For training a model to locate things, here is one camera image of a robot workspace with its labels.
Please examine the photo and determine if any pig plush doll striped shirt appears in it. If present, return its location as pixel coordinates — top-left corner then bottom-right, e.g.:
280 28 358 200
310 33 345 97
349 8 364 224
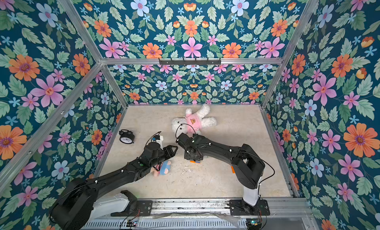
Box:
152 160 172 177

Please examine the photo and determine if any white teddy bear pink shirt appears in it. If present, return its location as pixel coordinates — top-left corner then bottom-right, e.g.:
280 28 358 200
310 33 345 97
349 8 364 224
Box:
171 104 217 135

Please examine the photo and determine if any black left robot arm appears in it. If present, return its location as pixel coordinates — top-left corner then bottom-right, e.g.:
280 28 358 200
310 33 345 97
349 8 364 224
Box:
49 142 178 230

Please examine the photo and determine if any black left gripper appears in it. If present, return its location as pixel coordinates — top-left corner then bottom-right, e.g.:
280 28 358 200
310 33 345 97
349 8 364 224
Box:
148 145 177 169

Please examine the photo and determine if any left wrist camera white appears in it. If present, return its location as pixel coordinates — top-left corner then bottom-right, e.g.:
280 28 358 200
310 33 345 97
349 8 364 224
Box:
152 135 163 149

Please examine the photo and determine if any aluminium front rail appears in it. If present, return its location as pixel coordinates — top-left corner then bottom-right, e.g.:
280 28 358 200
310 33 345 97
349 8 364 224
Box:
83 197 319 230

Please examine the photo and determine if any black bracket on rail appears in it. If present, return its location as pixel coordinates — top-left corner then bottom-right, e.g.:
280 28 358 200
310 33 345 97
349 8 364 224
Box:
159 58 222 66

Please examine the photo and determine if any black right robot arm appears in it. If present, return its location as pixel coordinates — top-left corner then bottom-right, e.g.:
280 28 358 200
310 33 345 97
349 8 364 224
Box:
176 134 265 207

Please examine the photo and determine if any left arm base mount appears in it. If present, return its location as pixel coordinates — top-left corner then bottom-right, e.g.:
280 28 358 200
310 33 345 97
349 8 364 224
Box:
89 190 153 220

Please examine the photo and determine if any black alarm clock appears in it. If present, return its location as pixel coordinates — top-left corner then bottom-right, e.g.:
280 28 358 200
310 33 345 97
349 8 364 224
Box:
119 129 135 144

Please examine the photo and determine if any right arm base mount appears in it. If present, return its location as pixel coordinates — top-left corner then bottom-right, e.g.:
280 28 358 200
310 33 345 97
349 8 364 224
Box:
228 186 270 216

